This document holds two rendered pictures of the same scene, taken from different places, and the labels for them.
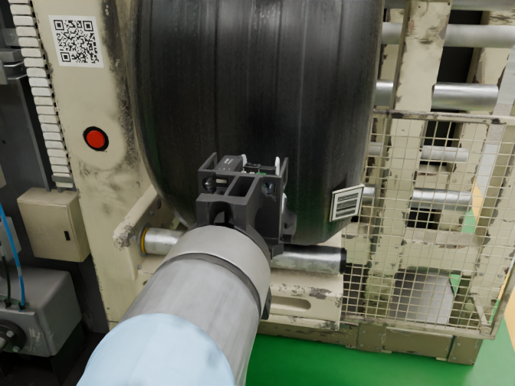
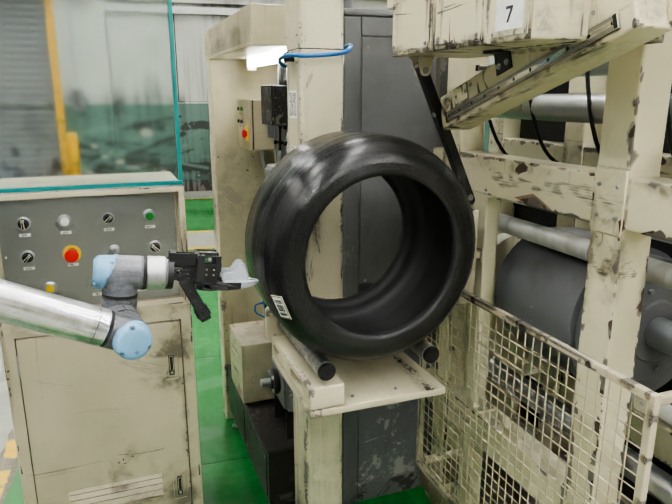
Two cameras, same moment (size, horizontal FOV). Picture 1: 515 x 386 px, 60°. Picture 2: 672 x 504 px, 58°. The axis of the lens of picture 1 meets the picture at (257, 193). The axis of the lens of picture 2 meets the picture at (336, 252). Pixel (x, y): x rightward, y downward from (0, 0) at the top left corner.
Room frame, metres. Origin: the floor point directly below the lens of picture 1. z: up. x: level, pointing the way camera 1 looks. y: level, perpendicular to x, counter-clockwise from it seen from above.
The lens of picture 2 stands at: (-0.08, -1.30, 1.54)
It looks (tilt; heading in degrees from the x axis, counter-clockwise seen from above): 14 degrees down; 60
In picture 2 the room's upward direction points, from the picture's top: straight up
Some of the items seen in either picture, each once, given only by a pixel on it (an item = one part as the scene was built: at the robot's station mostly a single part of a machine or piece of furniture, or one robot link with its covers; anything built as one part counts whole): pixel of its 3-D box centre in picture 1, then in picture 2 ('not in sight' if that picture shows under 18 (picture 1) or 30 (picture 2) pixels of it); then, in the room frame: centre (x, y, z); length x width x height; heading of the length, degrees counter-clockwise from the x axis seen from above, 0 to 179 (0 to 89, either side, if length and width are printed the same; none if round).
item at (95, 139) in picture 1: (96, 138); not in sight; (0.70, 0.27, 1.06); 0.03 x 0.02 x 0.03; 80
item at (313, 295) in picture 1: (238, 279); (304, 367); (0.60, 0.03, 0.83); 0.36 x 0.09 x 0.06; 80
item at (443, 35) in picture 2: not in sight; (493, 19); (1.01, -0.17, 1.71); 0.61 x 0.25 x 0.15; 80
